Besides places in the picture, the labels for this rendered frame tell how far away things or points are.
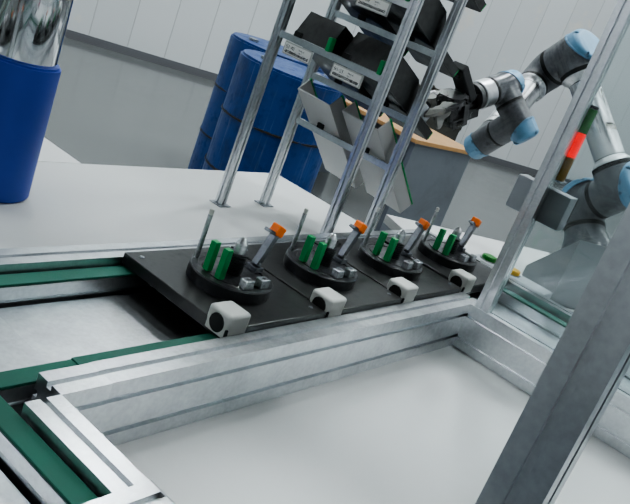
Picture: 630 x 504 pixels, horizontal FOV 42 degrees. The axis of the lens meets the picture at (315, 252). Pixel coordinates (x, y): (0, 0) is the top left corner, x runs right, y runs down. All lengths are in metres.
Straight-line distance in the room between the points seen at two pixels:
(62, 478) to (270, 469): 0.35
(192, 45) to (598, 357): 8.52
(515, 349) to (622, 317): 1.08
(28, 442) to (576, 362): 0.53
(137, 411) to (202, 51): 8.14
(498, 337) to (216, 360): 0.77
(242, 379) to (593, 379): 0.64
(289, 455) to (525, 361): 0.68
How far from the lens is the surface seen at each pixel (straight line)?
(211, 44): 9.08
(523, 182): 1.70
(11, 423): 0.90
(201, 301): 1.22
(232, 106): 4.40
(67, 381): 0.97
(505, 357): 1.70
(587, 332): 0.63
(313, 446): 1.19
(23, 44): 1.58
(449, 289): 1.72
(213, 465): 1.08
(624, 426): 1.65
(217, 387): 1.13
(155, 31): 8.92
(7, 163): 1.63
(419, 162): 5.52
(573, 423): 0.65
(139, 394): 1.03
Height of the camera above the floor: 1.46
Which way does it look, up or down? 18 degrees down
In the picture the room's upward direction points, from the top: 21 degrees clockwise
